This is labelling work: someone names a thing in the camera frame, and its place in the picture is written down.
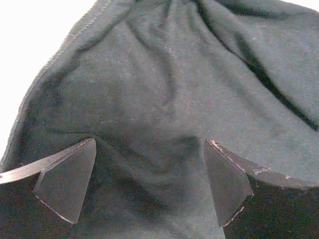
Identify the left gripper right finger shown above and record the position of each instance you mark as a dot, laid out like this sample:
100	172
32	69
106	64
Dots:
246	194

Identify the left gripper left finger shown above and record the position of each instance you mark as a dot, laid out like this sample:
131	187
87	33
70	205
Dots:
63	179

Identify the black t-shirt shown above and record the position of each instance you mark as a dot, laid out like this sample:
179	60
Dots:
151	81

